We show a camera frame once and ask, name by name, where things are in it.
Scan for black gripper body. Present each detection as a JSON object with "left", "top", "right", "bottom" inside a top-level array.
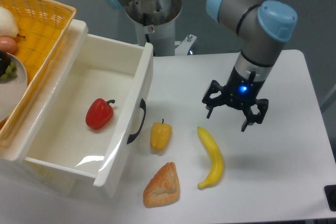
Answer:
[{"left": 222, "top": 68, "right": 264, "bottom": 110}]

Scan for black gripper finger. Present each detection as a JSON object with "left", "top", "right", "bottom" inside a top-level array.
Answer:
[
  {"left": 241, "top": 99, "right": 269, "bottom": 132},
  {"left": 202, "top": 80, "right": 226, "bottom": 119}
]

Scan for red bell pepper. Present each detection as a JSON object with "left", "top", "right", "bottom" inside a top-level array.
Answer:
[{"left": 86, "top": 98, "right": 116, "bottom": 130}]

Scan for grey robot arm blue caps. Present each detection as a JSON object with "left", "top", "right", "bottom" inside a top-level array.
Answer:
[{"left": 105, "top": 0, "right": 298, "bottom": 129}]

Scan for yellow bell pepper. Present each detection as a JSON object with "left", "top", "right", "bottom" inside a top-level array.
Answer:
[{"left": 150, "top": 119, "right": 173, "bottom": 152}]

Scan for open white upper drawer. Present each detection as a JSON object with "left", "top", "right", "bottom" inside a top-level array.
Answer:
[{"left": 25, "top": 35, "right": 153, "bottom": 188}]

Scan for white drawer cabinet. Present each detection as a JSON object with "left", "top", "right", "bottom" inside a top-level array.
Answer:
[{"left": 1, "top": 20, "right": 142, "bottom": 198}]

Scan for yellow banana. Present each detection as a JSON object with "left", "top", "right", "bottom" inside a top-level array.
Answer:
[{"left": 197, "top": 126, "right": 225, "bottom": 189}]

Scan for black object at table edge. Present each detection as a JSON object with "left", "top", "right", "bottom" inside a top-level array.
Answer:
[{"left": 324, "top": 185, "right": 336, "bottom": 212}]

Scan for triangular croissant pastry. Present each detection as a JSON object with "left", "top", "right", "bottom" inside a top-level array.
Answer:
[{"left": 143, "top": 162, "right": 180, "bottom": 208}]

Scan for yellow woven basket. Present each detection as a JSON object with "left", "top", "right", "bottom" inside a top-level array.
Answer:
[{"left": 1, "top": 0, "right": 77, "bottom": 146}]

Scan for white bowl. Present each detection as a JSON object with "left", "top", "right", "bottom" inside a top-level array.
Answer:
[{"left": 1, "top": 54, "right": 28, "bottom": 122}]

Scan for green grapes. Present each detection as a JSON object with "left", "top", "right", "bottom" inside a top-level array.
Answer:
[{"left": 1, "top": 61, "right": 17, "bottom": 80}]

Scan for dark purple fruit in bowl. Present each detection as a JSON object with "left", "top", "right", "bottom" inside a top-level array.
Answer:
[{"left": 0, "top": 51, "right": 11, "bottom": 76}]

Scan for pink sausage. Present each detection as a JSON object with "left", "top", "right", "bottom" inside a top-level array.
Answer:
[{"left": 0, "top": 37, "right": 17, "bottom": 54}]

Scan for white pear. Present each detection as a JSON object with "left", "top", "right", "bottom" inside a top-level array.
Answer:
[{"left": 1, "top": 7, "right": 25, "bottom": 38}]

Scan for black drawer handle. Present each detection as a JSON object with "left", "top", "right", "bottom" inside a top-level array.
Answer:
[{"left": 127, "top": 98, "right": 146, "bottom": 144}]

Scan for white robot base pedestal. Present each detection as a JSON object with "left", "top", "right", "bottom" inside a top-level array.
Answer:
[{"left": 125, "top": 0, "right": 197, "bottom": 57}]

